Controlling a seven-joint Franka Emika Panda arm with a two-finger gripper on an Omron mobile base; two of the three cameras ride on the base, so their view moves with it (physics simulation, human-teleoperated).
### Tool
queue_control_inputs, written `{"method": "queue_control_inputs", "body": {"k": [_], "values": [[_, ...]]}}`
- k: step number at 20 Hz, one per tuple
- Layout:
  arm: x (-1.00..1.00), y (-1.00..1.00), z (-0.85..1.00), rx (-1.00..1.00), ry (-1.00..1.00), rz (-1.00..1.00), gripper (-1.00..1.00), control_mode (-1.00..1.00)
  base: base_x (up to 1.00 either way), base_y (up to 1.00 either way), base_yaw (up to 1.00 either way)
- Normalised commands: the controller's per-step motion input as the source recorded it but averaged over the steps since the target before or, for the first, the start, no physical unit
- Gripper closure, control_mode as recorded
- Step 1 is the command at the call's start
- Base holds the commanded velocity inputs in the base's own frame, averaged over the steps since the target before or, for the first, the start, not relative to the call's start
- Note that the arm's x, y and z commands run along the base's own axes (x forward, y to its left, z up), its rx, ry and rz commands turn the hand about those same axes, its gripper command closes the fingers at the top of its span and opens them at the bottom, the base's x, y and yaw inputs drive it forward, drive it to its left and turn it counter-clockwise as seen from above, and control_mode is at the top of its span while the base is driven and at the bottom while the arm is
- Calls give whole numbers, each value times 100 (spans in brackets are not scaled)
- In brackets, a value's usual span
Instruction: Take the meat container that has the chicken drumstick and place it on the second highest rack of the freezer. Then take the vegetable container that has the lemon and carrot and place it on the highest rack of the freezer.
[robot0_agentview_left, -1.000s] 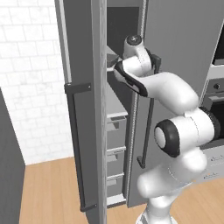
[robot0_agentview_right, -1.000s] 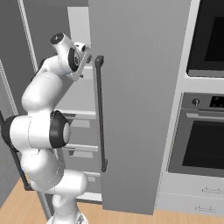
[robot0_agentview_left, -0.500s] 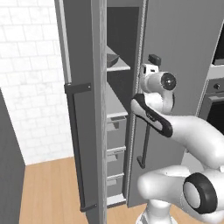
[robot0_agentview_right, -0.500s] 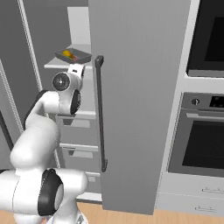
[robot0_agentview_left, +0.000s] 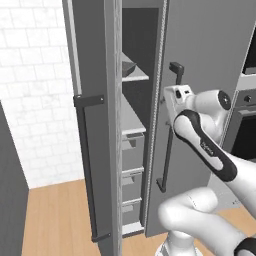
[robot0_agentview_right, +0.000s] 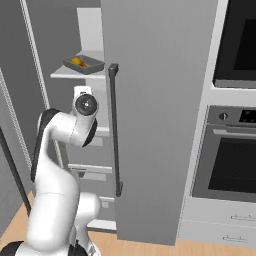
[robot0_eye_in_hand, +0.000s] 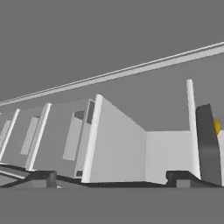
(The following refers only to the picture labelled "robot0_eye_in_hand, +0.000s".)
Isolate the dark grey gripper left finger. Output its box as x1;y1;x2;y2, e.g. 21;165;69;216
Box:
3;170;58;188

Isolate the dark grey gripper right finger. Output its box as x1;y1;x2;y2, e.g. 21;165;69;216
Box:
165;170;223;188

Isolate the white freezer compartment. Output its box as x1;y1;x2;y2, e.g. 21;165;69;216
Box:
0;98;194;186

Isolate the white freezer rack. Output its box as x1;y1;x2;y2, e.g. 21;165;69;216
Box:
25;102;53;172
80;94;149;185
0;108;21;163

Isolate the dark grey curved panel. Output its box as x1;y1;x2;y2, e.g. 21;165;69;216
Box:
195;102;223;187

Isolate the white long trim strip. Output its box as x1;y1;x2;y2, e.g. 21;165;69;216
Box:
0;41;224;108

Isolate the white upright post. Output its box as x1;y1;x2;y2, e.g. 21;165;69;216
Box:
185;78;202;180

